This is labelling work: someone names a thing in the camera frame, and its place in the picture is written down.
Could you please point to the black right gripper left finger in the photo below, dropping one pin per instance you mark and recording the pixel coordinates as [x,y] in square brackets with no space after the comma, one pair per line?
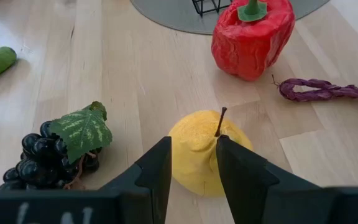
[154,180]

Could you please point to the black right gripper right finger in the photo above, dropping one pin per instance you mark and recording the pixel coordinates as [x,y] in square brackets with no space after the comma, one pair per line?
[244,180]

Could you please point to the yellow pear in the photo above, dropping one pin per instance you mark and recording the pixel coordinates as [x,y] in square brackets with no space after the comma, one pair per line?
[194,155]

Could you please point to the black grape bunch with leaf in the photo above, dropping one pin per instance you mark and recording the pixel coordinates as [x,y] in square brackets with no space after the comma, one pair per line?
[42,155]

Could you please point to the purple grape bunch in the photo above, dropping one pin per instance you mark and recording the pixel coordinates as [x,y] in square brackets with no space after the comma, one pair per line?
[322,91]

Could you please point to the red bell pepper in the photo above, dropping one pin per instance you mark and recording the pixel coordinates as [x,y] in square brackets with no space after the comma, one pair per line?
[247,46]

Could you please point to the grey round mat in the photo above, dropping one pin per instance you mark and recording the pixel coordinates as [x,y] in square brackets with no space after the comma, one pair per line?
[166,15]

